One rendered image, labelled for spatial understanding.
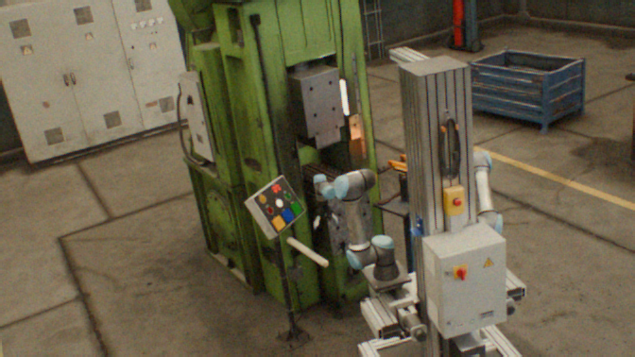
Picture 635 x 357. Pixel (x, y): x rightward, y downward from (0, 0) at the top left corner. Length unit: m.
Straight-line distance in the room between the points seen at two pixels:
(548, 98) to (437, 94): 4.72
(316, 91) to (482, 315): 1.78
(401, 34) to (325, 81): 7.83
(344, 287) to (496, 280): 1.76
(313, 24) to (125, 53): 5.20
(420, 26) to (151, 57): 5.30
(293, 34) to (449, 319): 2.04
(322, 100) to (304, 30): 0.47
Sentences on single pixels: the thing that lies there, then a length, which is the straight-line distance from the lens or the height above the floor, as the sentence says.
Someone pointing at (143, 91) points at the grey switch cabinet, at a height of 0.67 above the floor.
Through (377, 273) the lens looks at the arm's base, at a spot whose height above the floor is 0.86.
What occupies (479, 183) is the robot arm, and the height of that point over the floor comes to 1.16.
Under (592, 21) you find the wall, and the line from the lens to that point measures 12.18.
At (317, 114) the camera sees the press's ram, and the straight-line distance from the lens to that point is 4.08.
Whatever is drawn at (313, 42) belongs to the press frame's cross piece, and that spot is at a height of 1.94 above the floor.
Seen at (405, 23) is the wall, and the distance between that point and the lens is 11.88.
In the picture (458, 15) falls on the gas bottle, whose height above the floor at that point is 0.62.
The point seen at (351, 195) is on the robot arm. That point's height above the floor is 1.37.
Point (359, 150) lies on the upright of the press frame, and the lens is 4.54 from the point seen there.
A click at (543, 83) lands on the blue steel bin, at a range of 7.41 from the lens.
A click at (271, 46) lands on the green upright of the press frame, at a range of 3.99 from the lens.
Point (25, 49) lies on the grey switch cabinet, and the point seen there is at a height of 1.58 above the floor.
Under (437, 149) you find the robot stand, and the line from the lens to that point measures 2.90.
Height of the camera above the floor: 2.78
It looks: 24 degrees down
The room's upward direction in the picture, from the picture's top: 8 degrees counter-clockwise
